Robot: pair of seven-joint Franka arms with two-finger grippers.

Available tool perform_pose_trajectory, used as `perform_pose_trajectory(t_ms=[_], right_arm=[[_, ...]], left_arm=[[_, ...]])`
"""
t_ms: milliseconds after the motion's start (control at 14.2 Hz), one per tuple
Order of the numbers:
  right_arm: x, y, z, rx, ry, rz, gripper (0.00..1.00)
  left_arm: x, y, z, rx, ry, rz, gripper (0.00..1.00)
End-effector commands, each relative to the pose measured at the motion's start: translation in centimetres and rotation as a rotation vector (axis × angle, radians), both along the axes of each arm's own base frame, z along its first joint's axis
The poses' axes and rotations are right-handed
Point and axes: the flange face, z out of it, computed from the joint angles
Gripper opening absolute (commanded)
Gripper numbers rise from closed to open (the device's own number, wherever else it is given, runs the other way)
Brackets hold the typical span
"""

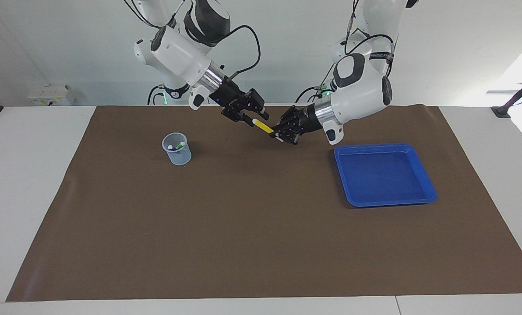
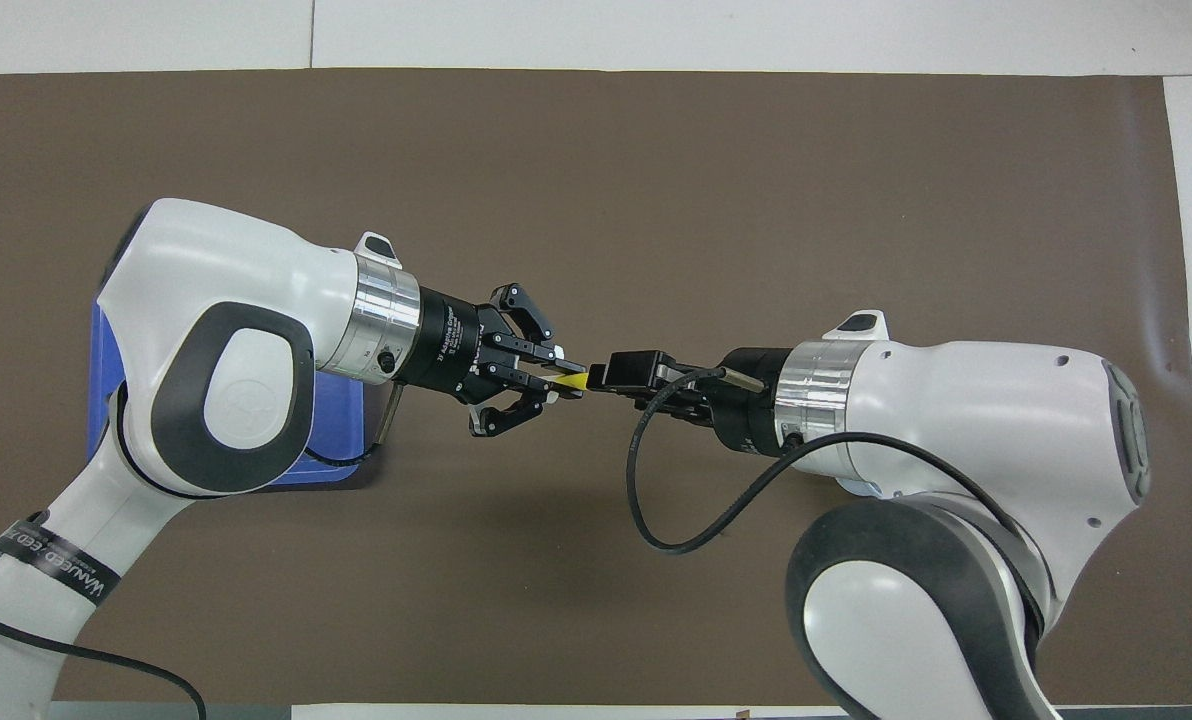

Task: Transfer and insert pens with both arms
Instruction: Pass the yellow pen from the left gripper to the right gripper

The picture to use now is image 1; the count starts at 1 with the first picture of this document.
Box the white power box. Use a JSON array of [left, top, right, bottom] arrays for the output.
[[28, 84, 75, 106]]

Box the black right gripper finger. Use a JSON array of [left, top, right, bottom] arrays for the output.
[[249, 89, 270, 121], [222, 112, 254, 127]]

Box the black camera stand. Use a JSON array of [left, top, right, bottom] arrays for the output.
[[491, 70, 522, 119]]

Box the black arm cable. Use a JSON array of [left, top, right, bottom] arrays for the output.
[[224, 25, 261, 84], [346, 0, 395, 57]]

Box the black left base cable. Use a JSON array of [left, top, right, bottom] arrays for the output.
[[295, 66, 337, 103]]

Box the brown table mat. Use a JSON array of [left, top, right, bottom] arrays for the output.
[[6, 105, 522, 302]]

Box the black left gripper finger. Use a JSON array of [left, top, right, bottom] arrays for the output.
[[278, 105, 301, 130], [275, 127, 300, 145]]

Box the clear plastic cup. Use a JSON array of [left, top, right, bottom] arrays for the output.
[[162, 133, 192, 166]]

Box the yellow marker pen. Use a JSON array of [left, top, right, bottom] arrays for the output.
[[251, 118, 283, 141]]

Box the black right base cable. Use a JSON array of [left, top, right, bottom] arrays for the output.
[[147, 85, 165, 105]]

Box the blue plastic tray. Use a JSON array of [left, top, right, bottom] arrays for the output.
[[334, 143, 438, 208]]

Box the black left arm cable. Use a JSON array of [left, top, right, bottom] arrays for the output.
[[346, 0, 395, 57]]

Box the black base cable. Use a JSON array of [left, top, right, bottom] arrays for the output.
[[147, 85, 165, 105], [295, 66, 337, 103]]

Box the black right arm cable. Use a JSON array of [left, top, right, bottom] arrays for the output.
[[224, 25, 261, 84]]

